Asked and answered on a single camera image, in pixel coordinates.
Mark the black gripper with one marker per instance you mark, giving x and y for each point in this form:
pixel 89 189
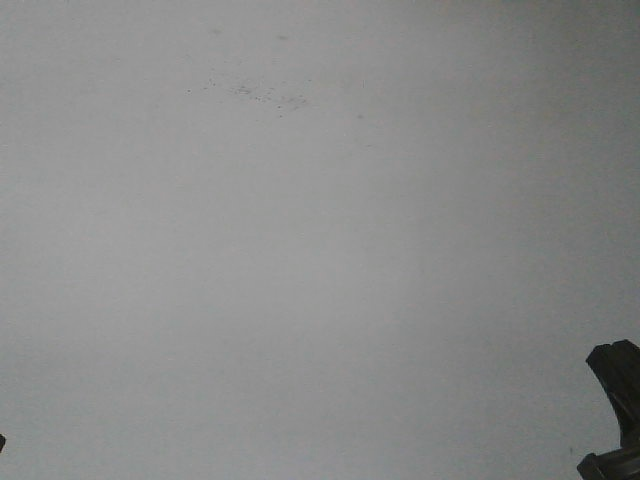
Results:
pixel 616 367

